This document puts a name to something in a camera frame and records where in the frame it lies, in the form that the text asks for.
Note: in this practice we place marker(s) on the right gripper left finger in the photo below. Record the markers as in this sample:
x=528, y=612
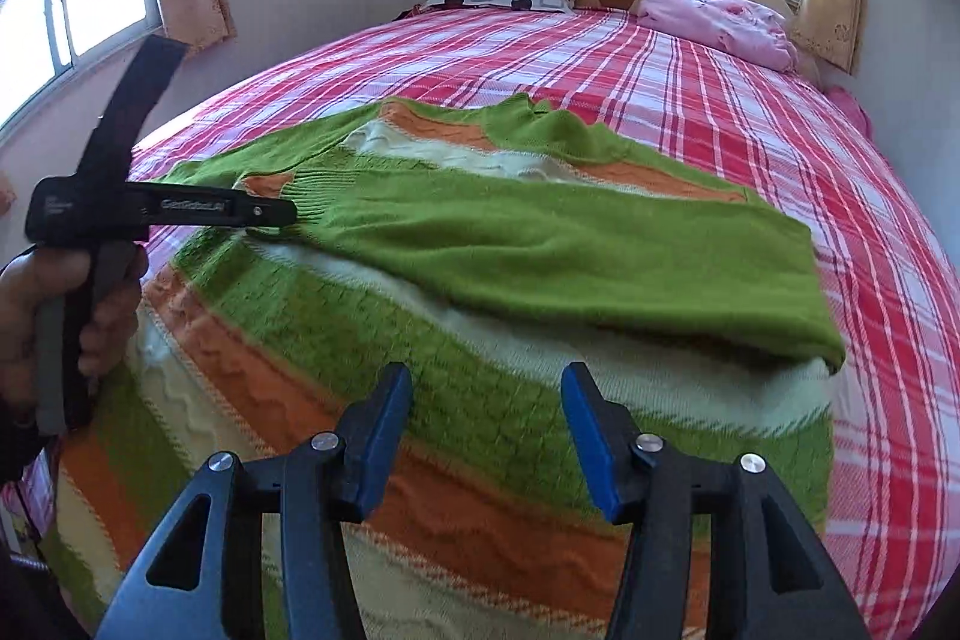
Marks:
x=199, y=575

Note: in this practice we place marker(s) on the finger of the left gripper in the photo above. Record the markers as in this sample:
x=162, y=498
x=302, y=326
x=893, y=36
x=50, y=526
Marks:
x=191, y=205

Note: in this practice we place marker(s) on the green striped knit sweater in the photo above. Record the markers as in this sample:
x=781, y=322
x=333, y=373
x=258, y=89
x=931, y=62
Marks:
x=486, y=249

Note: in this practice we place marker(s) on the person's left hand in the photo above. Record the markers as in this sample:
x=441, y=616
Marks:
x=67, y=319

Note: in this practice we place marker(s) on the red plaid bed sheet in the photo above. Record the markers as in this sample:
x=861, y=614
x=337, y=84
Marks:
x=892, y=516

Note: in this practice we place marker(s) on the pink cloth beside bed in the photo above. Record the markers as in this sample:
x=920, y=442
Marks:
x=851, y=109

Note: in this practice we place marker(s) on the pink pillow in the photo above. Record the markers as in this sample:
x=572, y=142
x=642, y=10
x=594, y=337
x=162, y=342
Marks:
x=744, y=29

